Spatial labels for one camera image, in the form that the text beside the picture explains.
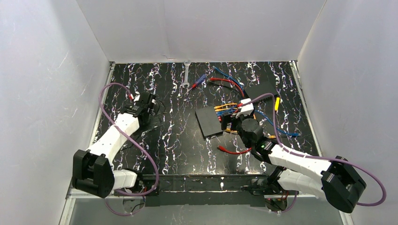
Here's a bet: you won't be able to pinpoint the red ethernet cable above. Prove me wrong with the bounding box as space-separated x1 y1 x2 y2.
217 145 253 155
209 77 245 120

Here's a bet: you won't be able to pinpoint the thin black power cable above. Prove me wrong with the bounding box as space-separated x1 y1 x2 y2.
119 96 167 153

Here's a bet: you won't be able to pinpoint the yellow ethernet cable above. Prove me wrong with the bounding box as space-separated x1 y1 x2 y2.
214 103 277 140
215 105 240 134

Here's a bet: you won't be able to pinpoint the black network switch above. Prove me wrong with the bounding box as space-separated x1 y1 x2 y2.
244 81 278 99
195 107 224 139

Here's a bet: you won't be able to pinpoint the blue ethernet cable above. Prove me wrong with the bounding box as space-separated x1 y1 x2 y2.
212 66 246 117
217 108 302 138

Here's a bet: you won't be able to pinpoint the thick black ethernet cable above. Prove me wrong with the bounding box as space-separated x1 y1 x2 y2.
214 81 245 100

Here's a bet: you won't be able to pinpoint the small black power adapter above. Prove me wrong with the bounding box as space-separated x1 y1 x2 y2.
144 115 164 129

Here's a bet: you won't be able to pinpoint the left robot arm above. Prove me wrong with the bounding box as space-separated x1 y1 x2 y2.
72 93 156 198

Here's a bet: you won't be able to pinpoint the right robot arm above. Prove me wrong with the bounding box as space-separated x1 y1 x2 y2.
221 113 367 213

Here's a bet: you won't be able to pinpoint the silver wrench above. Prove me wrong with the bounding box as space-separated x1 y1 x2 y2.
182 60 191 88

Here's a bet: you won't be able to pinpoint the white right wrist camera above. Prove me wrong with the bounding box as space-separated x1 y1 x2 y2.
235 98 254 118

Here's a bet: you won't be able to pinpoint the blue handled screwdriver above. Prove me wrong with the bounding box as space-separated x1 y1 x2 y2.
187 74 207 92

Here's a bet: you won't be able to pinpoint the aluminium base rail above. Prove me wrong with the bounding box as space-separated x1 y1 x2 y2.
69 171 327 199

